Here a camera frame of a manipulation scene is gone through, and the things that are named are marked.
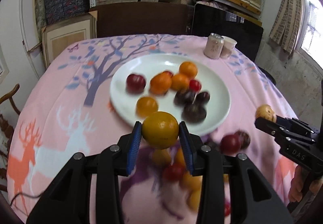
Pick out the orange mandarin back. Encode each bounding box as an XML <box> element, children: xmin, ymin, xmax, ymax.
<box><xmin>178</xmin><ymin>61</ymin><xmax>198</xmax><ymax>79</ymax></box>

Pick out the pink deer print tablecloth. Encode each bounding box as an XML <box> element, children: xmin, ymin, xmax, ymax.
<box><xmin>7</xmin><ymin>34</ymin><xmax>295</xmax><ymax>221</ymax></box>

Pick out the white oval plate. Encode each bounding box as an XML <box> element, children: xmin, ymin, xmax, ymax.
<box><xmin>109</xmin><ymin>53</ymin><xmax>232</xmax><ymax>137</ymax></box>

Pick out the yellow-orange citrus fruit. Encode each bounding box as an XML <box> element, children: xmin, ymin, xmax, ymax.
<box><xmin>142</xmin><ymin>111</ymin><xmax>179</xmax><ymax>150</ymax></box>

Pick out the wooden chair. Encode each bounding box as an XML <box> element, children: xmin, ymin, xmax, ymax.
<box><xmin>1</xmin><ymin>84</ymin><xmax>21</xmax><ymax>191</ymax></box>

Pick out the yellow-orange citrus on plate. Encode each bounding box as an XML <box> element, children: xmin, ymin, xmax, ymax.
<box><xmin>136</xmin><ymin>97</ymin><xmax>159</xmax><ymax>117</ymax></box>

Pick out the framed beige panel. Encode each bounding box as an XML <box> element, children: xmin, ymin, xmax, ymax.
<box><xmin>42</xmin><ymin>13</ymin><xmax>97</xmax><ymax>68</ymax></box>

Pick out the pale yellow passion fruit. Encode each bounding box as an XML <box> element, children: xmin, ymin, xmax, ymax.
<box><xmin>255</xmin><ymin>104</ymin><xmax>277</xmax><ymax>123</ymax></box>

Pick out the pink drink can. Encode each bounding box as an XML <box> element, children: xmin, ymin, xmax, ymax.
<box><xmin>204</xmin><ymin>33</ymin><xmax>224</xmax><ymax>60</ymax></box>

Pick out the dark red plum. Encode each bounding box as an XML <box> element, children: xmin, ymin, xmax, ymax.
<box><xmin>126</xmin><ymin>74</ymin><xmax>146</xmax><ymax>94</ymax></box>

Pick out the beige patterned curtain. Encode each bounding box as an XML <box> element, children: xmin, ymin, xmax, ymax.
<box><xmin>269</xmin><ymin>0</ymin><xmax>305</xmax><ymax>55</ymax></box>

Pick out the dark brown wooden board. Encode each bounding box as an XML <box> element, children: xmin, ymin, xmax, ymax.
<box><xmin>90</xmin><ymin>2</ymin><xmax>194</xmax><ymax>38</ymax></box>

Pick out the black monitor screen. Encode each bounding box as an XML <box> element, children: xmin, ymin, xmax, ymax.
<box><xmin>192</xmin><ymin>4</ymin><xmax>263</xmax><ymax>62</ymax></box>

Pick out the dark wrinkled passion fruit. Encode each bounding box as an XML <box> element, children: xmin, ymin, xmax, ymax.
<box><xmin>195</xmin><ymin>91</ymin><xmax>210</xmax><ymax>105</ymax></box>

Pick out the dark purple passion fruit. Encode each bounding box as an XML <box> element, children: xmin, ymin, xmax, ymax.
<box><xmin>174</xmin><ymin>90</ymin><xmax>196</xmax><ymax>106</ymax></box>

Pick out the person's right hand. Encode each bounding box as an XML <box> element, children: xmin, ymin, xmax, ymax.
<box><xmin>288</xmin><ymin>165</ymin><xmax>322</xmax><ymax>202</ymax></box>

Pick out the large orange mandarin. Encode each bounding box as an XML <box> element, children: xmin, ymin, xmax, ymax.
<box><xmin>149</xmin><ymin>72</ymin><xmax>172</xmax><ymax>95</ymax></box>

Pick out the white paper cup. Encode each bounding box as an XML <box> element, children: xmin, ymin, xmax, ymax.
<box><xmin>220</xmin><ymin>36</ymin><xmax>237</xmax><ymax>59</ymax></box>

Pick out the small red tomato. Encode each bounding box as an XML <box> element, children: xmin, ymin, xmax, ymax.
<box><xmin>189</xmin><ymin>79</ymin><xmax>202</xmax><ymax>93</ymax></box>

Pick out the dark passion fruit front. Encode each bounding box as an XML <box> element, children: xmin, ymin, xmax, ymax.
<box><xmin>182</xmin><ymin>103</ymin><xmax>207</xmax><ymax>124</ymax></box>

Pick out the small yellow citrus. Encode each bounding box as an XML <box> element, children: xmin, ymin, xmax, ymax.
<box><xmin>152</xmin><ymin>149</ymin><xmax>172</xmax><ymax>168</ymax></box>

